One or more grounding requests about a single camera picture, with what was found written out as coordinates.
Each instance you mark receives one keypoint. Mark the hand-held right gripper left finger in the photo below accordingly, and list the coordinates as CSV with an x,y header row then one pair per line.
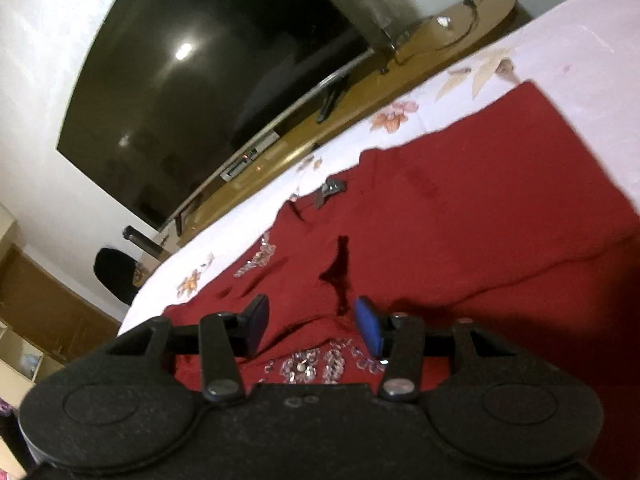
x,y
257,321

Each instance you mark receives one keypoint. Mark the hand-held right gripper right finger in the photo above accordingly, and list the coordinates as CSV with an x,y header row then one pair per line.
x,y
370,326

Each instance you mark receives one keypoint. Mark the red sequined garment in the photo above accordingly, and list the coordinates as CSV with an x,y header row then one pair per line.
x,y
475,185

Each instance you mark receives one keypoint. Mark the grey clothing tag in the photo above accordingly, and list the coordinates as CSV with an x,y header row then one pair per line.
x,y
331,189

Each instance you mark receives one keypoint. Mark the silver set-top box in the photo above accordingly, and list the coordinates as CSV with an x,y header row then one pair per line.
x,y
250,155

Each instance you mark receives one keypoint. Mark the brown wooden cabinet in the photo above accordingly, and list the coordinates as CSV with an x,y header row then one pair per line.
x,y
45,300

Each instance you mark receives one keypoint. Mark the wooden television stand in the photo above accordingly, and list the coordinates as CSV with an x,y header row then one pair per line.
x,y
360,105

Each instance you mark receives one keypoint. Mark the cardboard box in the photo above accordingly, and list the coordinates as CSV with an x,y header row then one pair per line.
x,y
20,360

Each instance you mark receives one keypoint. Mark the large black television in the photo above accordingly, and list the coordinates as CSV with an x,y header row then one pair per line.
x,y
200,85

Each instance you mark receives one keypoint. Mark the small white object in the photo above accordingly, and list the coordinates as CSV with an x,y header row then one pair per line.
x,y
443,21

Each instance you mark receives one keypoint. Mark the translucent plastic container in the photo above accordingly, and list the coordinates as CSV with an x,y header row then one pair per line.
x,y
370,10

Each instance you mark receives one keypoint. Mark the white floral bed sheet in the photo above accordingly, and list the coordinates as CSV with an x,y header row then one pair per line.
x,y
575,45

